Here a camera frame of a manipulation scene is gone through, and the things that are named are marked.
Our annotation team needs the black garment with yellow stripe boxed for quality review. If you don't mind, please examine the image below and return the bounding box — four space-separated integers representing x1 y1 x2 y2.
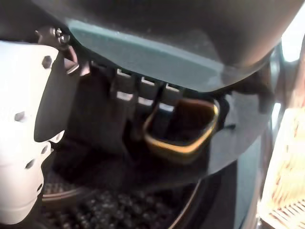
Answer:
51 71 275 192

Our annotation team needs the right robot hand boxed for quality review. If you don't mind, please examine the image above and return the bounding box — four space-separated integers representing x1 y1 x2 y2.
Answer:
0 0 305 225

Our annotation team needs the silver washing machine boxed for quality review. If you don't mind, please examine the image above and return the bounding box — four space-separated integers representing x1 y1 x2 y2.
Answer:
39 35 305 229

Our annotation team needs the wicker laundry basket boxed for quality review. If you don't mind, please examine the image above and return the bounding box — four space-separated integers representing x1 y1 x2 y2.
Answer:
258 107 305 229

